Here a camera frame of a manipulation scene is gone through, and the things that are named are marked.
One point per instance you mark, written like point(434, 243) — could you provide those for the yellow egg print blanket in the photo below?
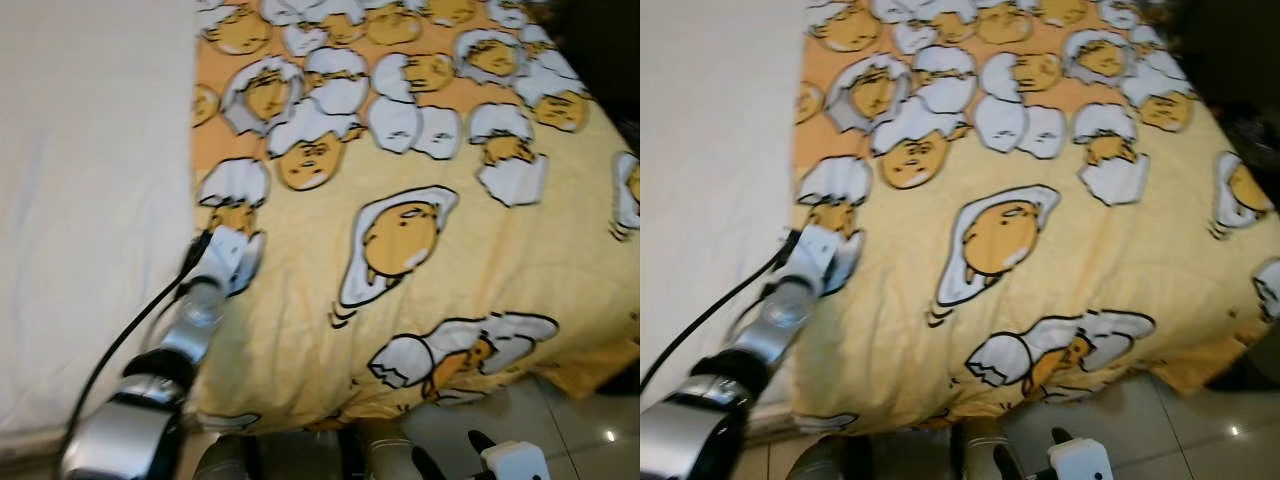
point(480, 260)
point(1080, 260)

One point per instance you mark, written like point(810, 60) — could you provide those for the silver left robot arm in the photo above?
point(690, 440)
point(120, 440)

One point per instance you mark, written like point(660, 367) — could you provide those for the dark left robot leg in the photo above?
point(228, 460)
point(820, 460)

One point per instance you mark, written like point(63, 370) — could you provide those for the white quilted mattress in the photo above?
point(710, 200)
point(90, 200)

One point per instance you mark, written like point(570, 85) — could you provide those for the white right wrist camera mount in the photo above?
point(1080, 460)
point(516, 462)

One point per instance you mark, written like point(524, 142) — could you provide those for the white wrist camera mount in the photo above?
point(516, 462)
point(225, 255)
point(1080, 460)
point(820, 250)

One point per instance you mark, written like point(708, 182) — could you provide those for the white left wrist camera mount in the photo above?
point(225, 255)
point(820, 250)

